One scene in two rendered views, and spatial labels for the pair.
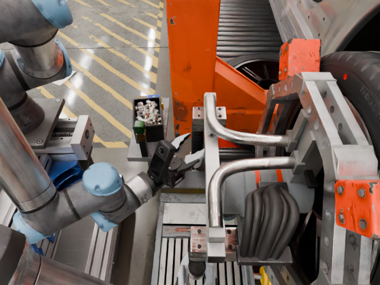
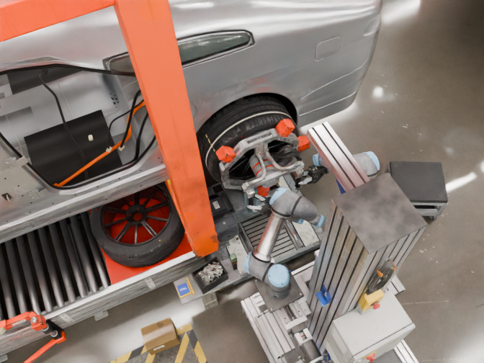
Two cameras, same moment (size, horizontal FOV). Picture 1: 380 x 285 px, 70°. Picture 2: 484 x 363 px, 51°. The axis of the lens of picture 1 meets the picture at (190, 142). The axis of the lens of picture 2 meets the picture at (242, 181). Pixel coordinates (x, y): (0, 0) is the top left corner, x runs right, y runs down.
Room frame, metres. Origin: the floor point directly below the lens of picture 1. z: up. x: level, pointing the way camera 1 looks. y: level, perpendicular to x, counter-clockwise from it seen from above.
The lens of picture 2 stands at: (1.12, 1.37, 3.69)
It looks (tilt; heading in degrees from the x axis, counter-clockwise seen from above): 60 degrees down; 249
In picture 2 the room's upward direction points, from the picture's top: 5 degrees counter-clockwise
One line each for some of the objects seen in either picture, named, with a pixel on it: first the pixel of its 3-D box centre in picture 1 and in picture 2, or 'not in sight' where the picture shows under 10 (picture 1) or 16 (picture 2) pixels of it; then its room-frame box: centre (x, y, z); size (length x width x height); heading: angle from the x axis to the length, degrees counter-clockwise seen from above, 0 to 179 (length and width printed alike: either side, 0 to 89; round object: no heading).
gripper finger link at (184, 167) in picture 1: (184, 163); not in sight; (0.45, 0.02, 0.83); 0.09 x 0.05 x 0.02; 115
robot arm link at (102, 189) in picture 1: (98, 190); not in sight; (0.31, 0.21, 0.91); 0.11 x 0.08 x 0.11; 124
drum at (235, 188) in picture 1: (262, 188); (263, 169); (0.35, -0.18, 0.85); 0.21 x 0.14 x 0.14; 89
